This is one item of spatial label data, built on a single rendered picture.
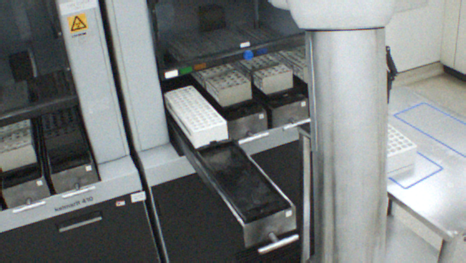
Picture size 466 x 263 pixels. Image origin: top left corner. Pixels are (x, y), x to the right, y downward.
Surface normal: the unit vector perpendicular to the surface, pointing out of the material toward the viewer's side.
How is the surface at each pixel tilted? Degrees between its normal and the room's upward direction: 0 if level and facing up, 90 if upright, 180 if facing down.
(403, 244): 0
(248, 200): 0
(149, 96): 90
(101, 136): 90
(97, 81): 90
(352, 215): 74
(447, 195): 0
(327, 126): 78
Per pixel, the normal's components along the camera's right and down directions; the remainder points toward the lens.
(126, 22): 0.40, 0.44
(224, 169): -0.09, -0.86
